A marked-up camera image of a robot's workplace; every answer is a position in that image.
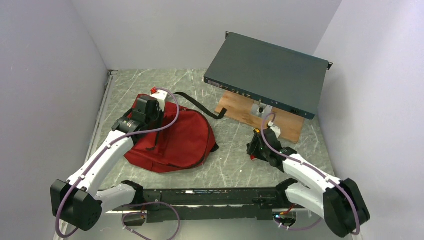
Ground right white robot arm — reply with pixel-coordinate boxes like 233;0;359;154
247;128;371;238

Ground silver metal bracket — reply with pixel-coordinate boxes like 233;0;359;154
250;101;273;119

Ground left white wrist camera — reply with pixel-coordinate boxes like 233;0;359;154
150;87;170;111

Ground red student backpack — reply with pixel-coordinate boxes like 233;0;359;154
124;92;227;173

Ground wooden board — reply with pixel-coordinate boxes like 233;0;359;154
215;91;305;143

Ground dark teal rack server box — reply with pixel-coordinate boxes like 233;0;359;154
203;32;333;120

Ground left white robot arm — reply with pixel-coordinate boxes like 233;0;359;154
50;90;171;235

